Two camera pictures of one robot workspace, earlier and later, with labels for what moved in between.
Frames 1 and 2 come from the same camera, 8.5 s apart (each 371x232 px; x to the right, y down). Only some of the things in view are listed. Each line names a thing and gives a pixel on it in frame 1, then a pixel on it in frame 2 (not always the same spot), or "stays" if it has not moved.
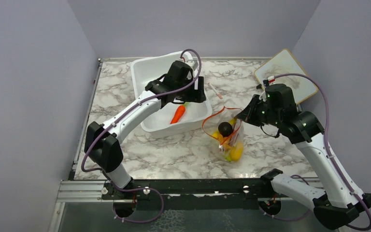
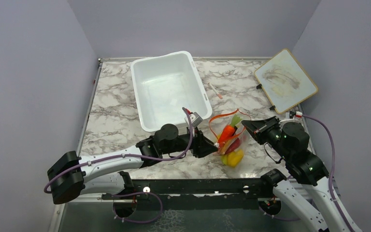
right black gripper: (246, 115) -> (257, 128)
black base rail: (188, 194) stays
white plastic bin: (157, 123) stays
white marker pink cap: (219, 95) stays
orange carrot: (178, 112) -> (228, 131)
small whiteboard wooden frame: (283, 62) stays
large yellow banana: (218, 136) -> (224, 158)
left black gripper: (196, 95) -> (201, 146)
